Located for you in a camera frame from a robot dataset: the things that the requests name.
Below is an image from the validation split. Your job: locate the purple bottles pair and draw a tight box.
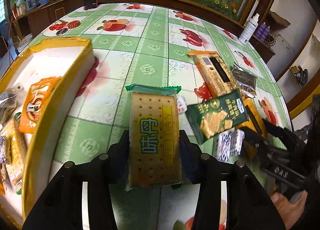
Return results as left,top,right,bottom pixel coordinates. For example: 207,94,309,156
254,22,270,41

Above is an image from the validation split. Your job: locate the clear dark snack packet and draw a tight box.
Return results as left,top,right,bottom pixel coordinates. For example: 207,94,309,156
0,83,27,126

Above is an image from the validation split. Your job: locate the white plastic bucket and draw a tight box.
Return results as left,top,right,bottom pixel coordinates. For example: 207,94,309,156
14,33,33,53

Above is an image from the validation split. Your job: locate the small black jar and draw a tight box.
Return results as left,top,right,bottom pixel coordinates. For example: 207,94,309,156
84,0,98,10

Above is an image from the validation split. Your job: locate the orange snack packet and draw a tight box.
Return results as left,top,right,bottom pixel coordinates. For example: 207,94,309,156
19,77,62,134

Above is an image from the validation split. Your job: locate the orange cracker pack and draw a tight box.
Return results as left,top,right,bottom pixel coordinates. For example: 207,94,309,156
235,98,267,137

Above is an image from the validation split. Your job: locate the white spray bottle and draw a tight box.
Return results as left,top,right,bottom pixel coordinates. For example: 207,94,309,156
238,13,260,45

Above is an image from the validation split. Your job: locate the small blue-white candy packet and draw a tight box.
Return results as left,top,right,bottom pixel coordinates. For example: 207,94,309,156
213,131,231,162

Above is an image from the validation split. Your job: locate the tan barcode cracker pack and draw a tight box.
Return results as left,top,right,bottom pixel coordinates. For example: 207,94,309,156
188,51,240,97

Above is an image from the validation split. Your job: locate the right hand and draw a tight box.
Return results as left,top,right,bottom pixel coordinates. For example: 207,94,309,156
271,190,308,229

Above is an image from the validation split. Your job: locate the silver foil snack packet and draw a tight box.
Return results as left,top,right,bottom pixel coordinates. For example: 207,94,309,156
232,63,257,98

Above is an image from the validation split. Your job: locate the dark green cracker packet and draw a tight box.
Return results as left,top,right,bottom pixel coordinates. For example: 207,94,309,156
185,89,249,144

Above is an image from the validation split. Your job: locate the green-edged cracker pack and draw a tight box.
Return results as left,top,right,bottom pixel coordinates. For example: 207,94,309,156
125,84,182,188

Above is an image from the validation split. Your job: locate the cracker pack inside box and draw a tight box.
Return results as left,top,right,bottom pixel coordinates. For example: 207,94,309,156
1,118,27,195

